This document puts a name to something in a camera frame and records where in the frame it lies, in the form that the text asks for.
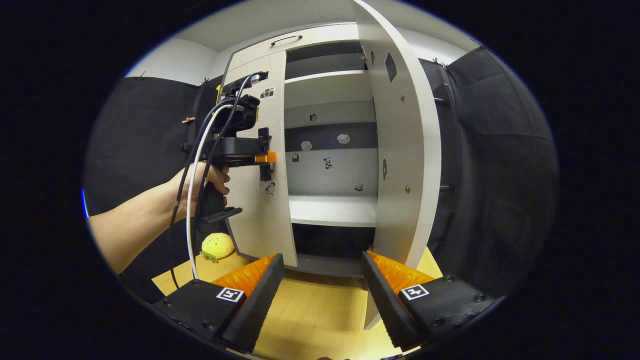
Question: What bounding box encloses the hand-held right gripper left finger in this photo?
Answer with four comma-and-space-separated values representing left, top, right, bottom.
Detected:
152, 253, 286, 353

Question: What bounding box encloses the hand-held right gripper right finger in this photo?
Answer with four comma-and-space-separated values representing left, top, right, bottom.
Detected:
361, 250, 503, 351

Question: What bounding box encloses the white shoe cabinet door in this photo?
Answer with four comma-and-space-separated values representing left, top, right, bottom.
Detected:
220, 50, 299, 268
352, 0, 457, 331

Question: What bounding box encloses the white double-door shoe cabinet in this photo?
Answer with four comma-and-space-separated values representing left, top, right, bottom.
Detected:
220, 22, 381, 279

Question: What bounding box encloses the yellow plush toy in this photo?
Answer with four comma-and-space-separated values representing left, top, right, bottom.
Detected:
201, 232, 236, 263

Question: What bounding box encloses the black backdrop cloth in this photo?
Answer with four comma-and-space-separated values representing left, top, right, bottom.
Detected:
82, 47, 558, 301

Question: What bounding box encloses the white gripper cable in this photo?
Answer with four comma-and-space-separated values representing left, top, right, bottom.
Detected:
186, 102, 246, 281

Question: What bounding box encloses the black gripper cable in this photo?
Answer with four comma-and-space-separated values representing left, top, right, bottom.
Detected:
169, 74, 262, 291

